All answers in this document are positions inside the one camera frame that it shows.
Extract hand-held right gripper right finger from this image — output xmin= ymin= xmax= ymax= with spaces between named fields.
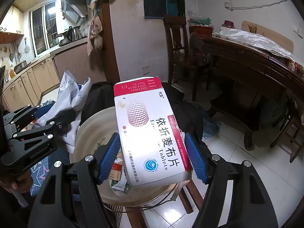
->
xmin=184 ymin=132 xmax=278 ymax=228

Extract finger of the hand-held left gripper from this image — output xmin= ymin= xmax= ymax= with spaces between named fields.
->
xmin=9 ymin=110 xmax=77 ymax=146
xmin=3 ymin=104 xmax=48 ymax=134

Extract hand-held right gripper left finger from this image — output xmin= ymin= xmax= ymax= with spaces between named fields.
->
xmin=28 ymin=132 xmax=120 ymax=228

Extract small red white box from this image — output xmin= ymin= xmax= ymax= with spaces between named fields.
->
xmin=110 ymin=156 xmax=125 ymax=181

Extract pile of green white sachets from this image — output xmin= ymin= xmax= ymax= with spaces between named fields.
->
xmin=111 ymin=178 xmax=131 ymax=193

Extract white plastic bucket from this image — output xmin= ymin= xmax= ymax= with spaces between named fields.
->
xmin=70 ymin=106 xmax=193 ymax=211

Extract white blue packet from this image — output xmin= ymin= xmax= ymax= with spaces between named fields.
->
xmin=36 ymin=69 xmax=93 ymax=155

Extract white red medicine box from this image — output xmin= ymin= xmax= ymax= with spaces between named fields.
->
xmin=113 ymin=76 xmax=193 ymax=188

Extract person's left forearm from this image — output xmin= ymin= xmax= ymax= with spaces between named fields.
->
xmin=0 ymin=180 xmax=34 ymax=228

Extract person's left hand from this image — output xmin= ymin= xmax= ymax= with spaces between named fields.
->
xmin=5 ymin=171 xmax=34 ymax=195

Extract blue checked tablecloth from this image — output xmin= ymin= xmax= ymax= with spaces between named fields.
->
xmin=30 ymin=100 xmax=81 ymax=196

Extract blue plastic bag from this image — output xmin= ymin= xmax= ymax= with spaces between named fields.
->
xmin=202 ymin=104 xmax=221 ymax=139

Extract wooden stool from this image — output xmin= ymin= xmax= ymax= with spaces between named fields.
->
xmin=102 ymin=178 xmax=207 ymax=228

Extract black clothing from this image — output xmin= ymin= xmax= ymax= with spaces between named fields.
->
xmin=81 ymin=82 xmax=205 ymax=143

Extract silver pot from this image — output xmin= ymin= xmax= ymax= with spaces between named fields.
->
xmin=14 ymin=60 xmax=28 ymax=74

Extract beige kitchen base cabinets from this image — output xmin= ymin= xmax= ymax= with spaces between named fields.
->
xmin=2 ymin=37 xmax=107 ymax=111

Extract kitchen window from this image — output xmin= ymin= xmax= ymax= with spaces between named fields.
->
xmin=30 ymin=0 xmax=59 ymax=59

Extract steel kettle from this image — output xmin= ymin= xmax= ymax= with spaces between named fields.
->
xmin=65 ymin=26 xmax=82 ymax=42

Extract dark wooden chair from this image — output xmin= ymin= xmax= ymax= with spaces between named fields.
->
xmin=163 ymin=14 xmax=211 ymax=101
xmin=269 ymin=95 xmax=304 ymax=164

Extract hanging pinkish plastic bags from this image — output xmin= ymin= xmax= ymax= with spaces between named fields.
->
xmin=87 ymin=17 xmax=104 ymax=56

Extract dark wooden table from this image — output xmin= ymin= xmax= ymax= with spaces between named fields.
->
xmin=193 ymin=32 xmax=304 ymax=151

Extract steel range hood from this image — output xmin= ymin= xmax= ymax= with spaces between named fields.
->
xmin=60 ymin=0 xmax=87 ymax=25

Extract red basket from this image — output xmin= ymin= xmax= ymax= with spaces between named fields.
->
xmin=189 ymin=17 xmax=214 ymax=37

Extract silver foil sheet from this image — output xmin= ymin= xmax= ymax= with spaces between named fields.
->
xmin=212 ymin=26 xmax=304 ymax=60

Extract purple pot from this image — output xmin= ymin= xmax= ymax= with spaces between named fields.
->
xmin=222 ymin=20 xmax=236 ymax=30

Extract light wooden board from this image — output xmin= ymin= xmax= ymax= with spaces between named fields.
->
xmin=242 ymin=21 xmax=294 ymax=53

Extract wall cabinet with wooden underside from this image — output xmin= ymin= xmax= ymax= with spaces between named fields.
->
xmin=0 ymin=6 xmax=24 ymax=44

